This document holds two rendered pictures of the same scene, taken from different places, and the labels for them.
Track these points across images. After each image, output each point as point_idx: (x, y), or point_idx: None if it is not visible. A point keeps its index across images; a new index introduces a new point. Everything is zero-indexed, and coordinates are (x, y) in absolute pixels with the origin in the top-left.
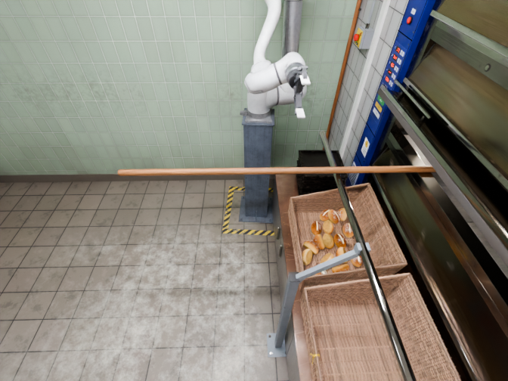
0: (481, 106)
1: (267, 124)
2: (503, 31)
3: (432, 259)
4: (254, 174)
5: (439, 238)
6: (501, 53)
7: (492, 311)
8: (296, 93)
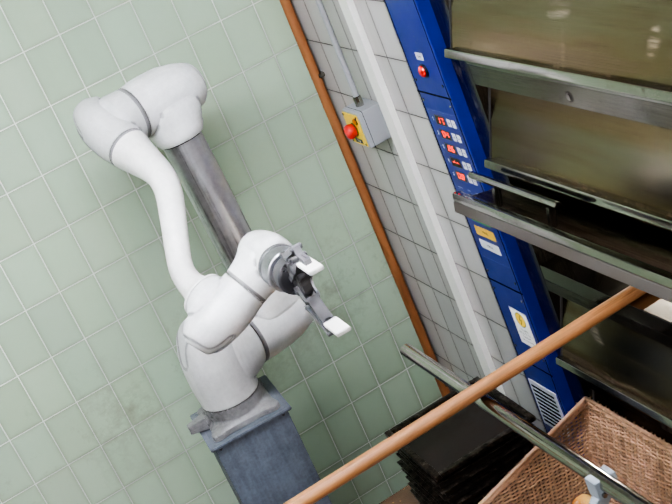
0: (606, 148)
1: (273, 413)
2: (545, 49)
3: None
4: (321, 497)
5: None
6: (559, 79)
7: None
8: (306, 297)
